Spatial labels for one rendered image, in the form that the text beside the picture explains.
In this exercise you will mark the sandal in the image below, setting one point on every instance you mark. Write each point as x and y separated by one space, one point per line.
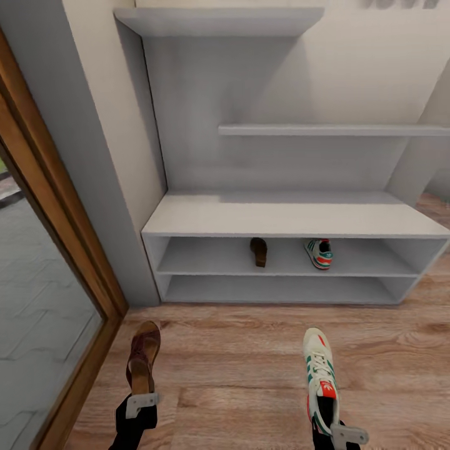
259 247
145 347

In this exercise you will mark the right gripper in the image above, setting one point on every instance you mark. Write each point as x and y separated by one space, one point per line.
323 442

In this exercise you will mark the gym shoe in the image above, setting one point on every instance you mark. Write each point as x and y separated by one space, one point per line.
322 400
320 251

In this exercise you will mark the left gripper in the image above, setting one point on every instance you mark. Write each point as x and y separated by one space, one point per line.
145 419

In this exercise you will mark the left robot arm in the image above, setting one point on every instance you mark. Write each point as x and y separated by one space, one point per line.
135 414

